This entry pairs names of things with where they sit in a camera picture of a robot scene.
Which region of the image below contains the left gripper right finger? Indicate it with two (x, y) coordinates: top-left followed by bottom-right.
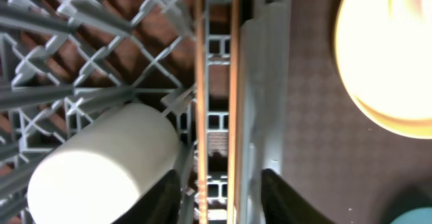
(261, 169), (333, 224)

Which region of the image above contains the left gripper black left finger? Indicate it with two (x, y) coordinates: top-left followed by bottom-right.
(113, 169), (182, 224)

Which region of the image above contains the cream white cup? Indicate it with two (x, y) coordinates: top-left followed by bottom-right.
(27, 103), (180, 224)

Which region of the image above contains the light blue bowl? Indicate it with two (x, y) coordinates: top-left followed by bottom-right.
(390, 207), (432, 224)

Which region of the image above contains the yellow plate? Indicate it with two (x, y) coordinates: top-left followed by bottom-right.
(333, 0), (431, 139)

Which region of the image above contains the grey dishwasher rack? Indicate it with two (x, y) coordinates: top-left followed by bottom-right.
(1, 0), (287, 223)

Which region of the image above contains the dark brown serving tray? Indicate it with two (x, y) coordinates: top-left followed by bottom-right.
(281, 0), (431, 223)

